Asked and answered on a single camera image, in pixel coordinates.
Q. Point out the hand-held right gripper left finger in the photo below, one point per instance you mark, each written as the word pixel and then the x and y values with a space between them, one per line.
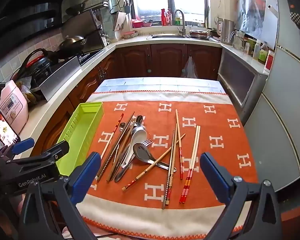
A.
pixel 86 175

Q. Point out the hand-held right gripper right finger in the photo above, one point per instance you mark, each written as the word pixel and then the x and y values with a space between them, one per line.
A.
pixel 215 177

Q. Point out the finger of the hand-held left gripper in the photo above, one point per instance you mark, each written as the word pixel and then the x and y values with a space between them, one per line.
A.
pixel 57 150
pixel 22 146

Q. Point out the dark brown wooden chopstick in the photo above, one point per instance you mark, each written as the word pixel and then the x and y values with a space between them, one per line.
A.
pixel 109 162
pixel 106 163

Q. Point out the green plastic utensil tray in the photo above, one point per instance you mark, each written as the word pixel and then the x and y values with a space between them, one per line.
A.
pixel 80 135

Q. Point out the light bamboo chopstick orange patterned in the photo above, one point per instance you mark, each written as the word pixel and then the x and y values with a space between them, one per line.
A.
pixel 194 155
pixel 191 155

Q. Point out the light chopstick red striped end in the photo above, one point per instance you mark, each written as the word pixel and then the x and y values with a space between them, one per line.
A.
pixel 112 135

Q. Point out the brown chopstick silver patterned end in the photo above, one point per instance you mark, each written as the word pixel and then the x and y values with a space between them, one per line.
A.
pixel 169 192

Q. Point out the brown chopstick plain red end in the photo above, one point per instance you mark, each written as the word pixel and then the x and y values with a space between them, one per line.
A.
pixel 179 142

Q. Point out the brown chopstick red patterned end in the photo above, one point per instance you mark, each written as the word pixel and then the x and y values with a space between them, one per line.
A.
pixel 137 177

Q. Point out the dark thin patterned chopstick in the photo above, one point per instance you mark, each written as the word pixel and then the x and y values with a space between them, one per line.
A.
pixel 165 192

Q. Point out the small metal teaspoon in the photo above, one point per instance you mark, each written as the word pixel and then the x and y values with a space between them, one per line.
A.
pixel 122 126

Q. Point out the short metal soup spoon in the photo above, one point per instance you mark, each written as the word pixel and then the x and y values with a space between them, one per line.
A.
pixel 142 151

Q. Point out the white ceramic soup spoon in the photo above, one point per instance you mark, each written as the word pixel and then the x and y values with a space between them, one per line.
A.
pixel 138 137

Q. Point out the black smartphone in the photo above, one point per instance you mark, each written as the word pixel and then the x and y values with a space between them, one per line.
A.
pixel 5 132

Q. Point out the pink rice cooker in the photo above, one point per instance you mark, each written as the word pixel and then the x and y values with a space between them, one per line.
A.
pixel 12 105

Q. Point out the white kitchen countertop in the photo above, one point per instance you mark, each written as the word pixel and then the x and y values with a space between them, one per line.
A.
pixel 53 105

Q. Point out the orange printed blanket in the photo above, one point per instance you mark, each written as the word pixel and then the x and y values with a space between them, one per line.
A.
pixel 215 130

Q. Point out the clear bag of food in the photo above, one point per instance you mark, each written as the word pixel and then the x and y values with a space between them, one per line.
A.
pixel 27 90

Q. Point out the stainless steel splash guard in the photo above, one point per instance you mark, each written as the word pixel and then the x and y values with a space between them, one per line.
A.
pixel 60 77

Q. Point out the black electric cooker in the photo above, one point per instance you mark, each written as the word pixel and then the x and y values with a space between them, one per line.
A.
pixel 37 66

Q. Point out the black gas stove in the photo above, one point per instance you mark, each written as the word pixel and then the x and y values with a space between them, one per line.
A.
pixel 88 55

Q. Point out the silver sterilizer cabinet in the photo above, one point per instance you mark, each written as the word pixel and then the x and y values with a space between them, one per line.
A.
pixel 240 80

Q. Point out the silver refrigerator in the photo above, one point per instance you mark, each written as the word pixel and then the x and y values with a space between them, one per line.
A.
pixel 285 105

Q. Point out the hanging clear plastic bag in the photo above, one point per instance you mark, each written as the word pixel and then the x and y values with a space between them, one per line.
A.
pixel 190 67

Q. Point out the brown wooden kitchen cabinets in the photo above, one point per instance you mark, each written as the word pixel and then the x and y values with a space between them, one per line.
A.
pixel 165 60

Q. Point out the red lidded container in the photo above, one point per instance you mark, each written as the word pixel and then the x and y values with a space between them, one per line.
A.
pixel 270 60

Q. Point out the green jar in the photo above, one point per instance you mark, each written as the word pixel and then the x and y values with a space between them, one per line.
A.
pixel 263 53

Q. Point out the pink egg tray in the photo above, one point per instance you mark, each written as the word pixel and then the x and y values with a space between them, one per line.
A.
pixel 130 34

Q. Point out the black range hood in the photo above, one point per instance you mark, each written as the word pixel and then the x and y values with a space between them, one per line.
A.
pixel 20 7

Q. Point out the glass pitcher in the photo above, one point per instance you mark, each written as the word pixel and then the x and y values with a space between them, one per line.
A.
pixel 238 40

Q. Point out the hanging black wok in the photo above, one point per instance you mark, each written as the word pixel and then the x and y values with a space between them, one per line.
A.
pixel 76 8

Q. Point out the wooden cutting board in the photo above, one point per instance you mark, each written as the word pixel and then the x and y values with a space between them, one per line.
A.
pixel 120 20

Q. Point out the steel pan with dishes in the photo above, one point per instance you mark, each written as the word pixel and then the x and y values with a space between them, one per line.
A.
pixel 198 33

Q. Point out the steel electric kettle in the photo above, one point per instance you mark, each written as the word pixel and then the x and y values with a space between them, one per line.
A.
pixel 226 31

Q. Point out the steel kitchen sink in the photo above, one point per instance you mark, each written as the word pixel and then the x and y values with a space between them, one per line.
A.
pixel 166 36

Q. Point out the red basin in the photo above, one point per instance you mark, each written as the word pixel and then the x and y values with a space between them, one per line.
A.
pixel 138 23

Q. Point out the steel kitchen faucet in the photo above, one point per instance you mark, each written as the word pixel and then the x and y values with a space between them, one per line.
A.
pixel 181 20

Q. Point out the yellow green soap bottle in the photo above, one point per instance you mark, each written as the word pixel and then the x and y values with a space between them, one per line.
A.
pixel 177 20

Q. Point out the red bottle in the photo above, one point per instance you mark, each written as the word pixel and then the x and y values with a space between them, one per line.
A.
pixel 163 17

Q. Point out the black white checkered cloth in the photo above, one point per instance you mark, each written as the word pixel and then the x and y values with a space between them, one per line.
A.
pixel 298 20

